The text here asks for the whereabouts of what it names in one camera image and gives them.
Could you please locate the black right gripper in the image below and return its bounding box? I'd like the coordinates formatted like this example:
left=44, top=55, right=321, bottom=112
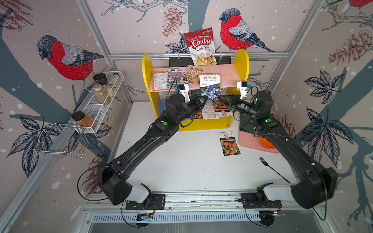
left=217, top=96, right=259, bottom=121

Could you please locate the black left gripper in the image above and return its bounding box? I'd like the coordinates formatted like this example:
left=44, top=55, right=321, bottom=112
left=175, top=95, right=208, bottom=125

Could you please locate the blue flower seed bag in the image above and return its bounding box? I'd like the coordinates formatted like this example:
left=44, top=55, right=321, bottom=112
left=199, top=74, right=221, bottom=100

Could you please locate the striped shop seed bag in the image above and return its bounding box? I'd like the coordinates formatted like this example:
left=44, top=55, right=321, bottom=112
left=181, top=65, right=205, bottom=84

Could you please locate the orange marigold seed bag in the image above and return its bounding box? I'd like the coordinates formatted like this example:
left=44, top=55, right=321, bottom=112
left=218, top=132, right=241, bottom=156

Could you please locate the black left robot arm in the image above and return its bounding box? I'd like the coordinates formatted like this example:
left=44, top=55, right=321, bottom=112
left=97, top=93, right=208, bottom=207

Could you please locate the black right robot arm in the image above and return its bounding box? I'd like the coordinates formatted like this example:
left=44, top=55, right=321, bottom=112
left=218, top=90, right=338, bottom=209

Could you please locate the yellow shelf unit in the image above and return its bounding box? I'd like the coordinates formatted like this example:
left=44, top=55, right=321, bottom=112
left=142, top=50, right=250, bottom=132

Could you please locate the lower orange marigold bag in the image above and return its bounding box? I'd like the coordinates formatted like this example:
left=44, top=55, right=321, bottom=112
left=212, top=100, right=233, bottom=117

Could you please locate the white text seed bag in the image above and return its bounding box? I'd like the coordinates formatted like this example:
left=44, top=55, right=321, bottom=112
left=202, top=101, right=220, bottom=120

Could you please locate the dark marigold seed bag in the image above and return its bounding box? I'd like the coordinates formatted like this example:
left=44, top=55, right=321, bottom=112
left=192, top=111, right=203, bottom=119

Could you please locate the purple flower seed bag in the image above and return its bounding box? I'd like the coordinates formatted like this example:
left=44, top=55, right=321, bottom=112
left=167, top=68, right=186, bottom=89

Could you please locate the white orange seed bag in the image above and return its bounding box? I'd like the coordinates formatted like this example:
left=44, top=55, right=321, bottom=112
left=153, top=71, right=168, bottom=91

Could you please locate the red Chuba chips bag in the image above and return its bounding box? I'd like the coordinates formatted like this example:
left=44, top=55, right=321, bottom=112
left=184, top=27, right=217, bottom=66

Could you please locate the dark green cloth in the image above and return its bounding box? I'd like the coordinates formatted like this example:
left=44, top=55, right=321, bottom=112
left=240, top=114, right=258, bottom=135

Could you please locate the pink tray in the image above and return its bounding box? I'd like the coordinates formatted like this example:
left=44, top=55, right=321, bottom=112
left=239, top=131, right=279, bottom=153

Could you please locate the orange bowl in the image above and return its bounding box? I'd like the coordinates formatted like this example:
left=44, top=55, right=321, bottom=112
left=260, top=137, right=275, bottom=150

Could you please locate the pale spice jar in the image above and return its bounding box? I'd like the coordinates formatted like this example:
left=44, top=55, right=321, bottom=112
left=109, top=72, right=120, bottom=88

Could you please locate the silver lid spice jar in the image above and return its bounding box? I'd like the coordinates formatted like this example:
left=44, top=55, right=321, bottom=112
left=91, top=83, right=111, bottom=105

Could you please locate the black lid spice jar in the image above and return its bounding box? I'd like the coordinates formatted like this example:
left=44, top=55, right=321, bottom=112
left=93, top=73, right=108, bottom=87

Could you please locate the orange spice jar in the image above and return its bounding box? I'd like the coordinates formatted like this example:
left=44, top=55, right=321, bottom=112
left=72, top=111, right=94, bottom=127

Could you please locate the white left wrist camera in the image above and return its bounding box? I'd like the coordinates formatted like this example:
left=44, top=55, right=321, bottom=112
left=178, top=84, right=190, bottom=103

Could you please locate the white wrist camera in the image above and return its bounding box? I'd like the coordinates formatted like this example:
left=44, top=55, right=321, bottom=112
left=178, top=84, right=190, bottom=103
left=237, top=81, right=249, bottom=101

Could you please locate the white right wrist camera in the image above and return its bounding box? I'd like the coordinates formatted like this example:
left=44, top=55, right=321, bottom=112
left=237, top=81, right=249, bottom=101

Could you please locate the black wall holder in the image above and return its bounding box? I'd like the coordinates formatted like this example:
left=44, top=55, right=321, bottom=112
left=169, top=56, right=232, bottom=68

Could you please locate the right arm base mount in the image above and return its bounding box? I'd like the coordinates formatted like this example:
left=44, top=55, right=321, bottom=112
left=237, top=183, right=282, bottom=209

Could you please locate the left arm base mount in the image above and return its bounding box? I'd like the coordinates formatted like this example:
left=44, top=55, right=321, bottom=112
left=125, top=183, right=166, bottom=210

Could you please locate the white wire spice rack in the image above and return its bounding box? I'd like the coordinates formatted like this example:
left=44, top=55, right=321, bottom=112
left=69, top=71, right=123, bottom=137

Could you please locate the metal wire hook rack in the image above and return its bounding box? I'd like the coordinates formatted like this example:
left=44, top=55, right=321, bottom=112
left=33, top=122, right=89, bottom=159

